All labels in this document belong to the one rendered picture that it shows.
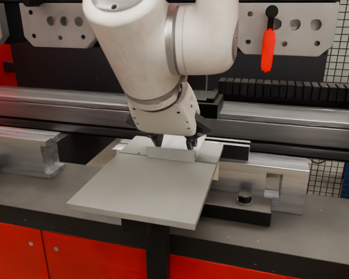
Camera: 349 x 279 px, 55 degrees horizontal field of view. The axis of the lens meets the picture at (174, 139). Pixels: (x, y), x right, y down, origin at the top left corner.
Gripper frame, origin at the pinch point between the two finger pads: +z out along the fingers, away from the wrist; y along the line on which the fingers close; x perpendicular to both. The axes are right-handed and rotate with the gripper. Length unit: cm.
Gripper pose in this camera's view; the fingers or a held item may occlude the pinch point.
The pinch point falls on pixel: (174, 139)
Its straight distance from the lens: 60.7
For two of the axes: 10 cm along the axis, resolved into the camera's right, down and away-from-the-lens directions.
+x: -2.0, 8.8, -4.4
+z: 1.7, 4.7, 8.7
